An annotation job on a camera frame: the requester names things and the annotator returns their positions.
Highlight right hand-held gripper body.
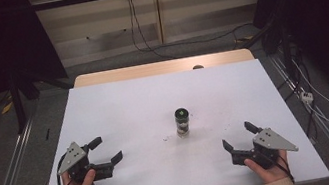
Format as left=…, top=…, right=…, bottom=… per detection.
left=227, top=122, right=302, bottom=176

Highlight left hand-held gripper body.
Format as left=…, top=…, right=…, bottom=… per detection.
left=53, top=135, right=117, bottom=185

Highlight glass spice jar green lid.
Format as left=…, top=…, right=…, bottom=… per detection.
left=172, top=106, right=194, bottom=140

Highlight person's right hand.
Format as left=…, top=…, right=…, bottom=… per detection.
left=242, top=148, right=294, bottom=185

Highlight white power strip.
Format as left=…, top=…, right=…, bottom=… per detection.
left=299, top=89, right=315, bottom=106

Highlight black metal stand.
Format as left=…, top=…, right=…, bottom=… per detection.
left=4, top=63, right=81, bottom=136

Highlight yellow floor tape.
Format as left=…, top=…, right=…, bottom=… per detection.
left=0, top=101, right=16, bottom=116

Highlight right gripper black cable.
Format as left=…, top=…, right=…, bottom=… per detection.
left=272, top=152, right=296, bottom=185

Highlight black cable bundle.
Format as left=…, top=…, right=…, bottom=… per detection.
left=258, top=20, right=322, bottom=142

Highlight black floor cable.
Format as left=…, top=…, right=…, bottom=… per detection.
left=143, top=22, right=257, bottom=55

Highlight black hanging power cable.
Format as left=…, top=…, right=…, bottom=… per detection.
left=125, top=0, right=181, bottom=67

